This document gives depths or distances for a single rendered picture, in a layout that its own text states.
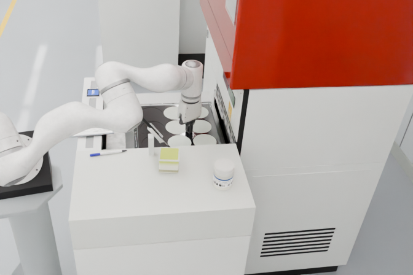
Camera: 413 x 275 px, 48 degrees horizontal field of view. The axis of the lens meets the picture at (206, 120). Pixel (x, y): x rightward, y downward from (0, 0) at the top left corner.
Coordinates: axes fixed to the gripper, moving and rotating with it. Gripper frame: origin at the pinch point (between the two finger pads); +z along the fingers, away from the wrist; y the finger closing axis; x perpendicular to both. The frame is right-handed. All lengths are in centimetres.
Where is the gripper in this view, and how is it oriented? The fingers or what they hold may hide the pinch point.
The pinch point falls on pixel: (188, 127)
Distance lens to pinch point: 201.4
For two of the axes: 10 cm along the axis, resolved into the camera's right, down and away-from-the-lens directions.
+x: 6.4, 4.9, -5.9
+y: -7.6, 3.4, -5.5
